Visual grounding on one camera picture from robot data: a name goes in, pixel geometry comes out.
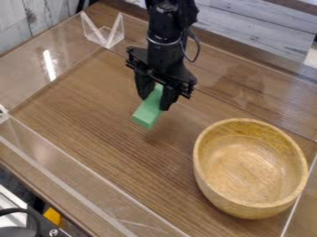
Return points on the brown wooden bowl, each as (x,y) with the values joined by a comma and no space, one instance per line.
(251,167)

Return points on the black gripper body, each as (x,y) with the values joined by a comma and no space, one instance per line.
(161,61)

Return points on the clear acrylic corner bracket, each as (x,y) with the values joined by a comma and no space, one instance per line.
(104,36)

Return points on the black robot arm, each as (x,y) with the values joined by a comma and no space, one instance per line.
(170,19)

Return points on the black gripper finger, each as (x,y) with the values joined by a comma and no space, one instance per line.
(169,97)
(145,85)

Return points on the green rectangular block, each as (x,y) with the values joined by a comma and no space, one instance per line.
(148,113)

